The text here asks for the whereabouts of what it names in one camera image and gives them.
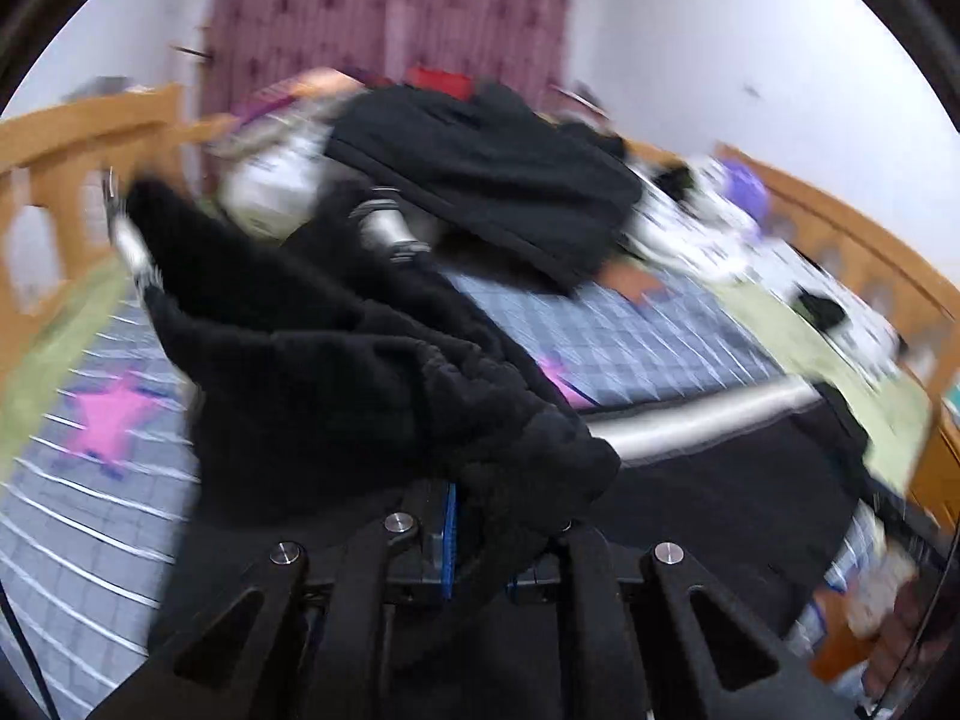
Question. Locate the wooden bed frame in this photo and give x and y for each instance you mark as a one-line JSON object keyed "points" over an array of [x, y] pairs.
{"points": [[75, 127]]}

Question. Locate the grey grid blanket with stars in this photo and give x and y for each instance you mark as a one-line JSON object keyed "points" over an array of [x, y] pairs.
{"points": [[637, 337]]}

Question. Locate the red box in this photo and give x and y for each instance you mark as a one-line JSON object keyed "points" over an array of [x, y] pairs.
{"points": [[439, 81]]}

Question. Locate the purple patchwork quilt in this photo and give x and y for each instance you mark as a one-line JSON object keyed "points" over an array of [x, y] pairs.
{"points": [[300, 94]]}

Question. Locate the dark pink patterned curtain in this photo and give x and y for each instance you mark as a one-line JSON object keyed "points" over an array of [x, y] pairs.
{"points": [[375, 7]]}

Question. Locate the white floral quilt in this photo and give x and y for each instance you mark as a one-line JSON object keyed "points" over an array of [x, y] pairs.
{"points": [[262, 187]]}

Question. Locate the white floral pillow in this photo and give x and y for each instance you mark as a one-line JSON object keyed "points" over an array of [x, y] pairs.
{"points": [[847, 315]]}

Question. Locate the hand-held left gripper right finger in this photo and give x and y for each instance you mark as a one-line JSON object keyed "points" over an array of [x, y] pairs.
{"points": [[592, 577]]}

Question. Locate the black pants with white waistband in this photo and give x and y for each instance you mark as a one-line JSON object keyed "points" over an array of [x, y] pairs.
{"points": [[337, 375]]}

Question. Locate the pile of black clothes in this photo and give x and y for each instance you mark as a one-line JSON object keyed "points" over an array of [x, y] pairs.
{"points": [[487, 157]]}

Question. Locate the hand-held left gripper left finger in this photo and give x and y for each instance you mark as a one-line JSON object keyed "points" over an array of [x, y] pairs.
{"points": [[448, 540]]}

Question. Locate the small white floral blanket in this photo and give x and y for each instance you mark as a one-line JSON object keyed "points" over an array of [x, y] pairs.
{"points": [[697, 240]]}

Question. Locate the purple plush toy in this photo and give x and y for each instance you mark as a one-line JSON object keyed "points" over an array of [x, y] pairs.
{"points": [[742, 191]]}

